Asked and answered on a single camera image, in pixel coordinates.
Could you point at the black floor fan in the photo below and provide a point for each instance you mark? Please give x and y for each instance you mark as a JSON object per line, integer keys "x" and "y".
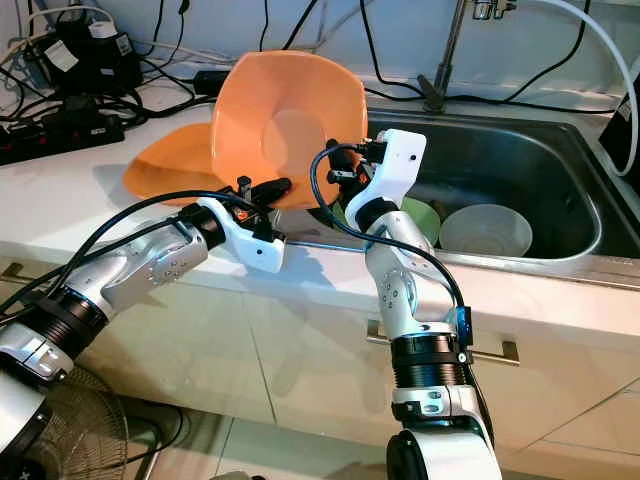
{"x": 100, "y": 430}

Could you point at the orange bowl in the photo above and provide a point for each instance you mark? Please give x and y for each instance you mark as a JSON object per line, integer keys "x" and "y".
{"x": 285, "y": 120}

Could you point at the chrome tap valve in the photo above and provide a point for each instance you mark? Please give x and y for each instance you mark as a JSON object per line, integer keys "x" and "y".
{"x": 495, "y": 8}

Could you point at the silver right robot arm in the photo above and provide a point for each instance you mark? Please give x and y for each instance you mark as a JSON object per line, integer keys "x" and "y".
{"x": 405, "y": 290}

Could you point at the black power strip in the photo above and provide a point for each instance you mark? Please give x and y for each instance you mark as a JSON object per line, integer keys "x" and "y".
{"x": 60, "y": 142}

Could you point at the small black power adapter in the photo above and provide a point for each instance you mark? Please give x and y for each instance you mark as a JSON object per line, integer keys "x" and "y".
{"x": 208, "y": 82}

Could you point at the beige kitchen cabinet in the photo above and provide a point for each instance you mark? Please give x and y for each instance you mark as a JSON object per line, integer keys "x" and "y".
{"x": 260, "y": 350}

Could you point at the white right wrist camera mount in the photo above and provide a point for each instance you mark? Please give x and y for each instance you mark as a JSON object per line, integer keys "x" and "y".
{"x": 400, "y": 160}

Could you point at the pale grey bowl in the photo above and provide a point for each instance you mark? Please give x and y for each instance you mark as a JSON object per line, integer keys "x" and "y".
{"x": 485, "y": 230}

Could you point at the stainless steel sink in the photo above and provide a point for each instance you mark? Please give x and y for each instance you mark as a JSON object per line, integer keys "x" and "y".
{"x": 510, "y": 160}

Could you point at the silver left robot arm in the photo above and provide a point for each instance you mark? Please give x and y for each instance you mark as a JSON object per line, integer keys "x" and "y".
{"x": 155, "y": 265}

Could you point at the white plug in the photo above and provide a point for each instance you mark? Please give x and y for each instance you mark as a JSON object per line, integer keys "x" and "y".
{"x": 100, "y": 30}

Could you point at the orange plate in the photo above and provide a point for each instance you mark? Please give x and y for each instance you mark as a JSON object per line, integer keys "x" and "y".
{"x": 170, "y": 168}

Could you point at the green plate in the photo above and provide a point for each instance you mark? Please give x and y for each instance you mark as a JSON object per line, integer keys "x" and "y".
{"x": 420, "y": 215}

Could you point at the black charger box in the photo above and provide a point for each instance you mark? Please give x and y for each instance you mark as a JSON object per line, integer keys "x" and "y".
{"x": 95, "y": 65}

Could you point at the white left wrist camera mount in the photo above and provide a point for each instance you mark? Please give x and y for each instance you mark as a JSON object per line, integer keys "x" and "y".
{"x": 255, "y": 245}

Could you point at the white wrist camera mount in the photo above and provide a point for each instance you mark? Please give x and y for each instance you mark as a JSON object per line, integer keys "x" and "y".
{"x": 400, "y": 160}
{"x": 255, "y": 245}

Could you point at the black device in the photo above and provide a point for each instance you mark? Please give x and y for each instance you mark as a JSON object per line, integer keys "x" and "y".
{"x": 622, "y": 140}

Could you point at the steel faucet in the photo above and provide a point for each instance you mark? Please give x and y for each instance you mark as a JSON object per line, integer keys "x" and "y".
{"x": 432, "y": 95}

